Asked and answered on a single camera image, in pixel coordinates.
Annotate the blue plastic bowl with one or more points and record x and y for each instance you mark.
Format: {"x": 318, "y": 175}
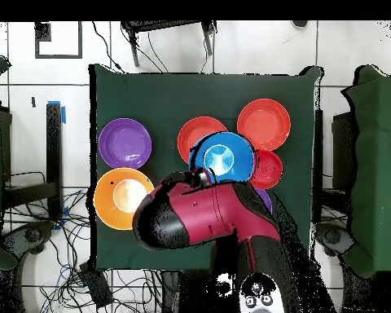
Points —
{"x": 238, "y": 146}

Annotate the purple plastic bowl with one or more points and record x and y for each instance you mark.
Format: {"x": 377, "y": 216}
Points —
{"x": 265, "y": 199}
{"x": 124, "y": 143}

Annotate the small deep orange bowl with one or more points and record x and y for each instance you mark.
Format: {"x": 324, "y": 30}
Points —
{"x": 268, "y": 169}

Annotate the wide red-orange bowl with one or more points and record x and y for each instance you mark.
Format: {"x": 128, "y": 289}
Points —
{"x": 192, "y": 133}
{"x": 264, "y": 124}

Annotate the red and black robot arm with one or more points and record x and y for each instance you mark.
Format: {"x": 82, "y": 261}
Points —
{"x": 221, "y": 212}

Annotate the dark green tablecloth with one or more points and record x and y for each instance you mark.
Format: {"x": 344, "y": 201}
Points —
{"x": 182, "y": 94}

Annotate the large yellow-orange bowl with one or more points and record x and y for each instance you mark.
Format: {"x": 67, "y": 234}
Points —
{"x": 107, "y": 202}

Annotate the blue tape strip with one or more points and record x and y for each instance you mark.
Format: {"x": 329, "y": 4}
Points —
{"x": 64, "y": 115}

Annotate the black power brick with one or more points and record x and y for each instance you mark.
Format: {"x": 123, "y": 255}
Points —
{"x": 96, "y": 287}

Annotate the black metal chair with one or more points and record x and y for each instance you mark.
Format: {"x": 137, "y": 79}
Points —
{"x": 163, "y": 25}

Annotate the person's foot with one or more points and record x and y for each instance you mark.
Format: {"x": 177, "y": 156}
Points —
{"x": 299, "y": 23}

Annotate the black table frame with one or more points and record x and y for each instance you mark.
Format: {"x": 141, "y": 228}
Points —
{"x": 53, "y": 146}

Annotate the black square frame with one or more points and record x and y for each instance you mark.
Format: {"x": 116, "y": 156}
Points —
{"x": 42, "y": 32}

